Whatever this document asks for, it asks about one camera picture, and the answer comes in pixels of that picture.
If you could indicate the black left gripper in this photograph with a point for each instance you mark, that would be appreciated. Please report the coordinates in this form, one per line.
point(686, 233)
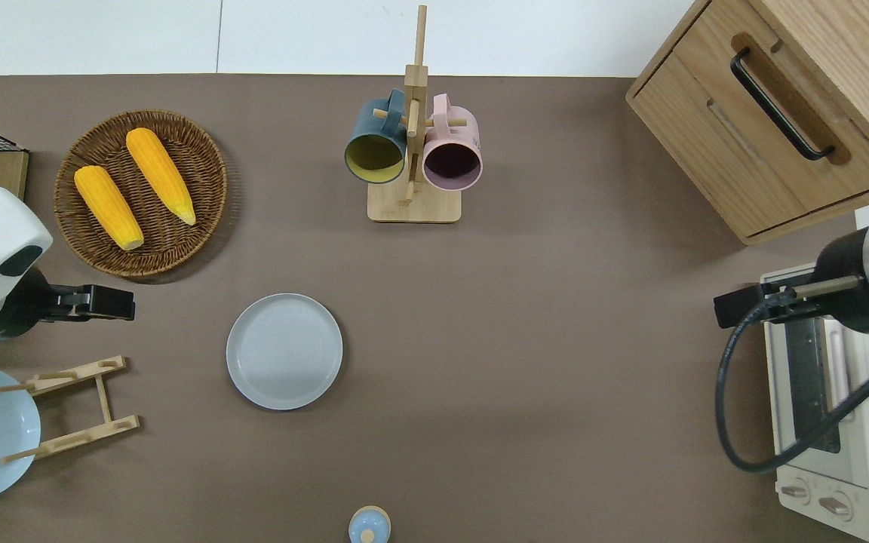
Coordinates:
point(102, 303)

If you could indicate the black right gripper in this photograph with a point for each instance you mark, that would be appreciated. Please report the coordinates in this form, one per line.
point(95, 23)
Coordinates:
point(736, 308)

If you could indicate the gray round plate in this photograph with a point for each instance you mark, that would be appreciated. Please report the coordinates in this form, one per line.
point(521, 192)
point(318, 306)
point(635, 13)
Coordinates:
point(284, 351)

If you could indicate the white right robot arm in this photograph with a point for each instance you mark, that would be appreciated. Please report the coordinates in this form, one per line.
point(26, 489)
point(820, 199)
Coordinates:
point(868, 286)

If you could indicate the wooden plate rack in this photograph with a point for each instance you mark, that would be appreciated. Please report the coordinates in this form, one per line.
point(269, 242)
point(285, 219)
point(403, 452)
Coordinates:
point(103, 398)

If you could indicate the brown wicker basket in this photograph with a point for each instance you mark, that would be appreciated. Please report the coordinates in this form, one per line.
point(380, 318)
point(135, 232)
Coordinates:
point(170, 241)

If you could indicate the yellow corn cob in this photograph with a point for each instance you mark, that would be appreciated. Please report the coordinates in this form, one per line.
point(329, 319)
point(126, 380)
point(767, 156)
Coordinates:
point(108, 207)
point(159, 173)

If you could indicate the wooden drawer cabinet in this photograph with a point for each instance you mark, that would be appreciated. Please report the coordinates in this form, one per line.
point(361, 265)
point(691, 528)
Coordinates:
point(706, 136)

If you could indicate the white toaster oven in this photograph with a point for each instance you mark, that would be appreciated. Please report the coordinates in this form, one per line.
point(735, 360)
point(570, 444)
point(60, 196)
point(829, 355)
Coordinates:
point(868, 490)

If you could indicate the teal mug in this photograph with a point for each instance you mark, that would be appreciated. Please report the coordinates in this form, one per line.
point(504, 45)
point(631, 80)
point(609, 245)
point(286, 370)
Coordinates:
point(374, 132)

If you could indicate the wooden mug tree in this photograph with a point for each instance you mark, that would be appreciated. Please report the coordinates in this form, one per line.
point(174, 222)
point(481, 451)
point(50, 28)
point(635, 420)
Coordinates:
point(413, 205)

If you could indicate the pink mug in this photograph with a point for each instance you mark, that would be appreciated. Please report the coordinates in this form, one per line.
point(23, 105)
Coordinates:
point(453, 136)

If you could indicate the blue call bell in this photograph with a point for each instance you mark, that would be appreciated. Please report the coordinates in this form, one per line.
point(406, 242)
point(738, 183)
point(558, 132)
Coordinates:
point(369, 526)

